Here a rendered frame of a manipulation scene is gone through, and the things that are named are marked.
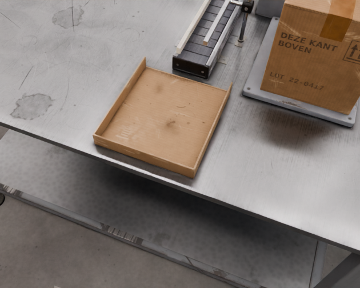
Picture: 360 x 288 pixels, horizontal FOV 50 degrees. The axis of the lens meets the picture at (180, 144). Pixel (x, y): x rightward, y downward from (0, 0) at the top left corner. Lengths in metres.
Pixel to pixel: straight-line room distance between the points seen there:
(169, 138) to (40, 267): 0.99
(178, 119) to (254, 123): 0.20
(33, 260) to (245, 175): 1.11
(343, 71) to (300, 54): 0.11
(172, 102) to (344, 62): 0.43
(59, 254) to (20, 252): 0.17
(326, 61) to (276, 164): 0.27
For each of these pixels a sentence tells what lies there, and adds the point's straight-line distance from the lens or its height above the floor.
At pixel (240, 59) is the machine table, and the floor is 0.83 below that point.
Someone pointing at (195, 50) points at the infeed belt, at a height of 0.88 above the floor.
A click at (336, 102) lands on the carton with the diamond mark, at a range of 1.07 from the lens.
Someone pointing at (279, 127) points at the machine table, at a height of 0.83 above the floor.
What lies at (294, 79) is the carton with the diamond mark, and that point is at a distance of 1.04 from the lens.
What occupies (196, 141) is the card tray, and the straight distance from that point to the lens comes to 0.97.
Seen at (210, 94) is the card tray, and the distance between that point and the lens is 1.07.
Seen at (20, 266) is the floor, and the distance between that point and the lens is 1.80.
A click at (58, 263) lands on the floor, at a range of 1.76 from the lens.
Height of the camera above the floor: 1.61
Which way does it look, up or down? 54 degrees down
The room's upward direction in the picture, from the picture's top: 3 degrees clockwise
